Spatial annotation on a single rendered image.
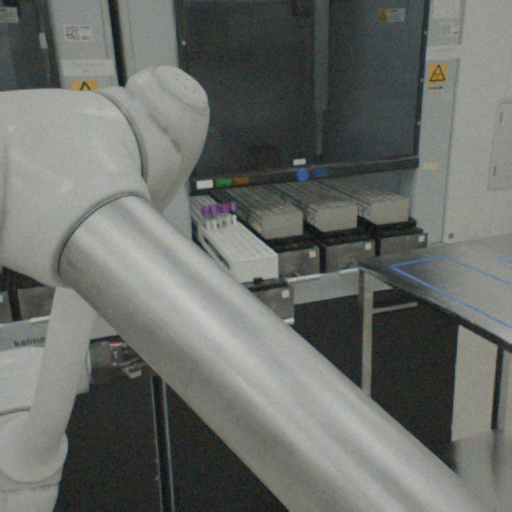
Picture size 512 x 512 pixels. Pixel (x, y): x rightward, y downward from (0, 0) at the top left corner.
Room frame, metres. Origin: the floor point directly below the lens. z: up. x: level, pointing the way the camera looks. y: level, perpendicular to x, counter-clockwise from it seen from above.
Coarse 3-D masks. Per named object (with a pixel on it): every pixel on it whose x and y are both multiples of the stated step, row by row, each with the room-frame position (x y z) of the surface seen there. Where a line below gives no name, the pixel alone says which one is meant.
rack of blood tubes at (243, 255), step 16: (240, 224) 1.40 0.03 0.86; (224, 240) 1.28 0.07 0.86; (240, 240) 1.27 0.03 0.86; (256, 240) 1.27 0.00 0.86; (224, 256) 1.19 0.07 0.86; (240, 256) 1.16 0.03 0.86; (256, 256) 1.16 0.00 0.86; (272, 256) 1.15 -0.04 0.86; (240, 272) 1.13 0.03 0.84; (256, 272) 1.14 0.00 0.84; (272, 272) 1.15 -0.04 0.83
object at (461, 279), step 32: (384, 256) 1.26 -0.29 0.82; (416, 256) 1.25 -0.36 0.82; (448, 256) 1.24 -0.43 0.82; (480, 256) 1.23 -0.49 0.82; (416, 288) 1.06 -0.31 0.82; (448, 288) 1.06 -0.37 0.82; (480, 288) 1.05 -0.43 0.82; (480, 320) 0.92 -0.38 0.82; (448, 448) 1.30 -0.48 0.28; (480, 448) 1.30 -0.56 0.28; (480, 480) 1.18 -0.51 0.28
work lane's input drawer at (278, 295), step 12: (252, 288) 1.11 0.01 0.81; (264, 288) 1.11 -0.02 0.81; (276, 288) 1.12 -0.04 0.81; (288, 288) 1.12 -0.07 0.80; (264, 300) 1.11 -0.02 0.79; (276, 300) 1.11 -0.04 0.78; (288, 300) 1.12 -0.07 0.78; (276, 312) 1.11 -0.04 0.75; (288, 312) 1.12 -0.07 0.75; (288, 324) 1.08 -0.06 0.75
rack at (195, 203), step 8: (192, 200) 1.68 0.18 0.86; (200, 200) 1.68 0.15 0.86; (208, 200) 1.67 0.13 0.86; (192, 208) 1.58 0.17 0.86; (200, 208) 1.58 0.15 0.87; (192, 216) 1.50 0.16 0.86; (200, 216) 1.49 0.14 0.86; (192, 224) 1.60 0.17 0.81; (200, 224) 1.43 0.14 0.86; (200, 232) 1.43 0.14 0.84; (200, 240) 1.43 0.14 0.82
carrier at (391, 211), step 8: (392, 200) 1.53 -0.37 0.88; (400, 200) 1.53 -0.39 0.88; (408, 200) 1.53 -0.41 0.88; (368, 208) 1.51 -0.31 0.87; (376, 208) 1.51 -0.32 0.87; (384, 208) 1.51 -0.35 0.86; (392, 208) 1.52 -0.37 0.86; (400, 208) 1.53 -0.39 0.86; (408, 208) 1.53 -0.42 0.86; (368, 216) 1.51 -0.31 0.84; (376, 216) 1.51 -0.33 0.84; (384, 216) 1.51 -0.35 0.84; (392, 216) 1.52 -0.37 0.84; (400, 216) 1.53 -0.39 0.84; (408, 216) 1.53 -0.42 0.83; (376, 224) 1.51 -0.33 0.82
